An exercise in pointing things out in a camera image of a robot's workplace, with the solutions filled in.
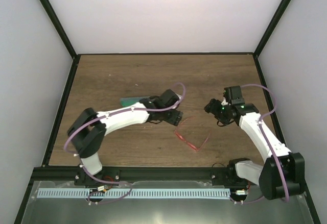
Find light blue slotted cable duct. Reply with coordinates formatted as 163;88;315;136
36;188;230;200

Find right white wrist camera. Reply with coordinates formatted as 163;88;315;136
221;91;228;106

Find metal front plate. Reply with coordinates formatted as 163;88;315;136
21;181;313;223

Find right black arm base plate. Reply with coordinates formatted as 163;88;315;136
209;162;250;188

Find teal glasses case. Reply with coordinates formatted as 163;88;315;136
120;96;148;107

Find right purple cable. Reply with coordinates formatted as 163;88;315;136
231;83;291;205

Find red transparent sunglasses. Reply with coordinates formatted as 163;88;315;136
174;116;212;152

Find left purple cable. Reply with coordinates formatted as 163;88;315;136
63;82;186;206

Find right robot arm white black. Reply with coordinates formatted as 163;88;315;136
204;86;305;202

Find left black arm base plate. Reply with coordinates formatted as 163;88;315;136
74;171;118;187

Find purple cable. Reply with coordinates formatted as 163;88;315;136
63;82;186;206
231;83;291;205

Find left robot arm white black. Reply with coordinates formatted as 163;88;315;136
64;89;185;185

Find black aluminium frame rail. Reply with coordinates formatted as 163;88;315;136
33;166;302;183

